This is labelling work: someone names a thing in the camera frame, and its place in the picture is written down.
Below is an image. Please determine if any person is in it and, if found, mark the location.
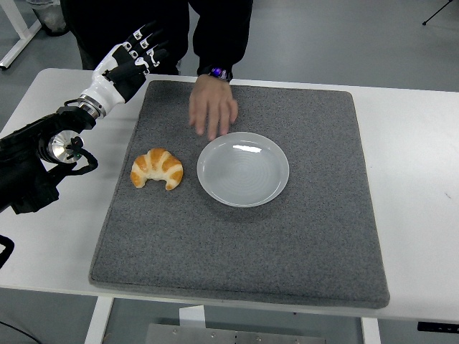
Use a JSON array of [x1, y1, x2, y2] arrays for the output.
[[60, 0, 254, 84]]

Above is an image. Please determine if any black table control panel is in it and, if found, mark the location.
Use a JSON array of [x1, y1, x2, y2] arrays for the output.
[[417, 321, 459, 333]]

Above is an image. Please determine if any dark wristwatch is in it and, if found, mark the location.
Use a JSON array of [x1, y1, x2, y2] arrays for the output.
[[198, 65, 234, 83]]

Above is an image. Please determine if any grey felt mat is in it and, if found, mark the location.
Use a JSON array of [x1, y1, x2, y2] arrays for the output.
[[88, 80, 391, 310]]

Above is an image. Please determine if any person's hand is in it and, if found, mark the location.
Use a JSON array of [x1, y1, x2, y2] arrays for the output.
[[189, 74, 240, 141]]

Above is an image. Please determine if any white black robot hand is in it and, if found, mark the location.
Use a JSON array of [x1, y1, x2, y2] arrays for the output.
[[79, 20, 170, 108]]

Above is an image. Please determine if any black tripod leg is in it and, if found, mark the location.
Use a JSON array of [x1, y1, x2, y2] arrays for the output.
[[422, 0, 459, 27]]

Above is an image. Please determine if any golden croissant bread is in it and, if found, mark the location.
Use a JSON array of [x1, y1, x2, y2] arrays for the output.
[[130, 148, 184, 191]]

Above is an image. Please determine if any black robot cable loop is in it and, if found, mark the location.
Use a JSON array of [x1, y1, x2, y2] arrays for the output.
[[0, 235, 16, 270]]

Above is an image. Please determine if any white table leg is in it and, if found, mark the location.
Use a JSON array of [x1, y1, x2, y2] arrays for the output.
[[84, 296, 115, 344], [360, 317, 382, 344]]

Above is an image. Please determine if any grey trash bin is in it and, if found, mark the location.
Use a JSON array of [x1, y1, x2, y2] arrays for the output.
[[28, 0, 70, 37]]

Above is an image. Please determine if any thin black floor cable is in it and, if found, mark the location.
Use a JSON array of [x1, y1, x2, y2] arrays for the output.
[[0, 320, 37, 344]]

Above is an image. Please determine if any white round plate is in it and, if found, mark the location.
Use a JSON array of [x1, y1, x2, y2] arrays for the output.
[[196, 131, 290, 209]]

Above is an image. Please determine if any grey metal plate with screws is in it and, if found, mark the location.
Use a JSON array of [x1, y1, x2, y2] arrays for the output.
[[145, 322, 326, 344]]

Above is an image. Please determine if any white table frame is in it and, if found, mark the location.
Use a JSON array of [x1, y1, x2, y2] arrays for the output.
[[0, 0, 43, 71]]

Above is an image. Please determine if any white table column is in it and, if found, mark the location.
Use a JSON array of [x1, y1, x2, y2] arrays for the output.
[[179, 305, 207, 329]]

